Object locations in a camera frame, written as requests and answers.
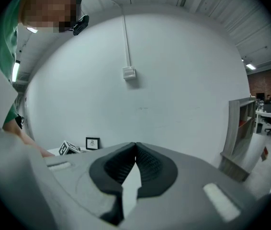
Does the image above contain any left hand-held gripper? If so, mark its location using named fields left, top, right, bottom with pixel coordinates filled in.
left=58, top=140, right=81, bottom=156

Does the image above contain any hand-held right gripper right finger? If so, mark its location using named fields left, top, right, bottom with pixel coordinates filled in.
left=123, top=142, right=267, bottom=230

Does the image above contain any black picture frame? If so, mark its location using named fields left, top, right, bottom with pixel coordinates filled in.
left=85, top=137, right=101, bottom=151

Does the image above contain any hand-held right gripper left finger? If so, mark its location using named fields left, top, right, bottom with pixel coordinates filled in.
left=44, top=142, right=136, bottom=226

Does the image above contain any person in green shirt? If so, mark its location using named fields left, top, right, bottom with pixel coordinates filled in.
left=0, top=0, right=83, bottom=129

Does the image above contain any grey wooden shelf unit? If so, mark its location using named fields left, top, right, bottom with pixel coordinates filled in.
left=220, top=100, right=257, bottom=183

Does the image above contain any grey wall junction box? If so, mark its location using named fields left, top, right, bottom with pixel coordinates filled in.
left=122, top=66, right=136, bottom=81

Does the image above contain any person's head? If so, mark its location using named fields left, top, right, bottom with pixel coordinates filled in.
left=19, top=0, right=82, bottom=34

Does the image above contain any black head-worn camera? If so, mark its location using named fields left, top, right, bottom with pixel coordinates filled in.
left=68, top=14, right=90, bottom=36

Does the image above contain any person's left forearm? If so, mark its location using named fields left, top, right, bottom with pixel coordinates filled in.
left=2, top=121, right=55, bottom=158

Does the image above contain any white wall conduit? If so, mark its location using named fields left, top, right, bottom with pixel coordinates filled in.
left=121, top=13, right=132, bottom=68

